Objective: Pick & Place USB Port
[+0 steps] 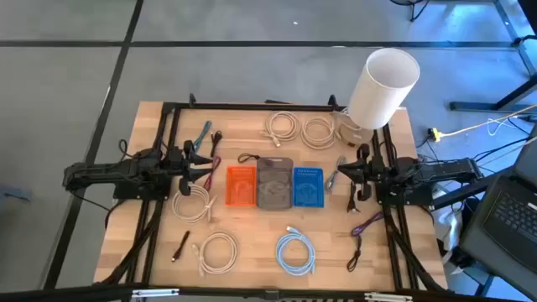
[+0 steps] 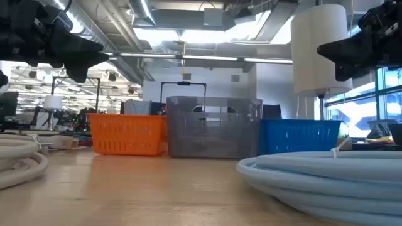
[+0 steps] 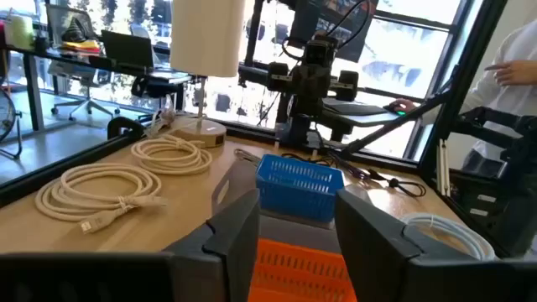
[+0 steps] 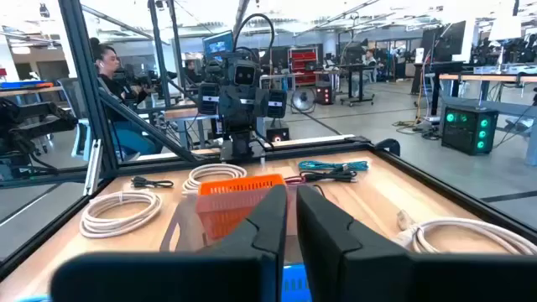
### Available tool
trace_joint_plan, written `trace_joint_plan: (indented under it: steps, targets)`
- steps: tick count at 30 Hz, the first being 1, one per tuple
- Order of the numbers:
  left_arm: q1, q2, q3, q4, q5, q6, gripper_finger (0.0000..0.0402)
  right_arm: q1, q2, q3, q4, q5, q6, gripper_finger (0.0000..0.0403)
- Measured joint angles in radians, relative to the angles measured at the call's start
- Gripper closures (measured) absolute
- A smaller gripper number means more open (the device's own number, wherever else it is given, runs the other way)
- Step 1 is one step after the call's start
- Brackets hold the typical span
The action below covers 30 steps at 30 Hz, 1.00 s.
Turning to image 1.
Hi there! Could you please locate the blue plastic basket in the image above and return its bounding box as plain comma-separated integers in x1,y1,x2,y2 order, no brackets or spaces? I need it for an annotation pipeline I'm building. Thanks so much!
292,167,326,209

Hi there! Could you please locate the yellow extension cord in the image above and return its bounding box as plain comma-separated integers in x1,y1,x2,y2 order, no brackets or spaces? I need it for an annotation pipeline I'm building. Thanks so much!
427,103,537,143

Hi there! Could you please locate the light blue cable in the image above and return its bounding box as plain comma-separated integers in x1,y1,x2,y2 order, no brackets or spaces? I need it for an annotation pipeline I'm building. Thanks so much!
274,226,316,277

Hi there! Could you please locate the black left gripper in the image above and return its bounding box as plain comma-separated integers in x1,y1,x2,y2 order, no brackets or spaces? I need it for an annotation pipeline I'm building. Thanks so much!
165,140,214,197

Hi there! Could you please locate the black desk leg frame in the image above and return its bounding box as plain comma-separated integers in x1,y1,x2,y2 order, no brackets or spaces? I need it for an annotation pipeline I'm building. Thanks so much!
449,0,537,112

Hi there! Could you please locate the teal braided cable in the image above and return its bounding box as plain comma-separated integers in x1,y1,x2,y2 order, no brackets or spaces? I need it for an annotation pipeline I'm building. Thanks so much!
192,120,213,154

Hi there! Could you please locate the white plastic bag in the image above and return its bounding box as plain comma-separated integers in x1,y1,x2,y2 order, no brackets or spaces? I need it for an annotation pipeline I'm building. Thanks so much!
431,205,462,253

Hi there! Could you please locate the beige cable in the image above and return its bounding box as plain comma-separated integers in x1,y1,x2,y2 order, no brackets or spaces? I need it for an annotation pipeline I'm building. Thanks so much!
259,111,301,148
300,116,341,151

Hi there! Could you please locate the purple braided cable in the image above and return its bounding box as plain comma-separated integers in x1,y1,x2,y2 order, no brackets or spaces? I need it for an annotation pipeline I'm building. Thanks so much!
351,211,385,237

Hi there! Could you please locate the white cable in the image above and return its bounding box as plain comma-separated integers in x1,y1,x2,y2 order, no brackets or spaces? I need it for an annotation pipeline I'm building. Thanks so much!
171,183,218,225
191,230,239,278

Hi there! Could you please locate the clear lamp base with stem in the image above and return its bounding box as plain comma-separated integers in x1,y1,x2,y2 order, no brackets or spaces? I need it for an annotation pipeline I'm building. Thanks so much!
335,107,375,148

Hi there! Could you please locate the grey transparent plastic bin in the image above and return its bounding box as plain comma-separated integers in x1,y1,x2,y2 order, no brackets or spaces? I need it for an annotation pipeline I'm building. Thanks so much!
256,157,294,211

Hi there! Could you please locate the black usb cable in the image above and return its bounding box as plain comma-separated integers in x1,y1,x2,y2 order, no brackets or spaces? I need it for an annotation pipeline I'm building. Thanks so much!
346,235,362,273
346,180,362,214
209,130,223,159

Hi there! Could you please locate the orange plastic basket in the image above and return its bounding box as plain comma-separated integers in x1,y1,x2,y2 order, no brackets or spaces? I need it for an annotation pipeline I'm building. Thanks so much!
225,165,258,208

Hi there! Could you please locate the silver metal bracket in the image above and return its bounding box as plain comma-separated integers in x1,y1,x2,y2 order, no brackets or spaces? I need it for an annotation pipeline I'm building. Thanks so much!
363,292,414,302
131,288,180,299

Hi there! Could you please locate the dark grey laptop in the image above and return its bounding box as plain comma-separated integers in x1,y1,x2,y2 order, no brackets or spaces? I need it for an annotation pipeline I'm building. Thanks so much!
458,125,537,301

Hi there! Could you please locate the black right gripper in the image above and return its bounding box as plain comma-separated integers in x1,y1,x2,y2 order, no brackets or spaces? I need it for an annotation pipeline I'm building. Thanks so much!
336,143,385,201

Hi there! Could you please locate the grey braided cable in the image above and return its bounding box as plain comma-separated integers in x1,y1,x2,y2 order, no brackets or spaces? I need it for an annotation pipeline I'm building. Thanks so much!
324,155,348,194

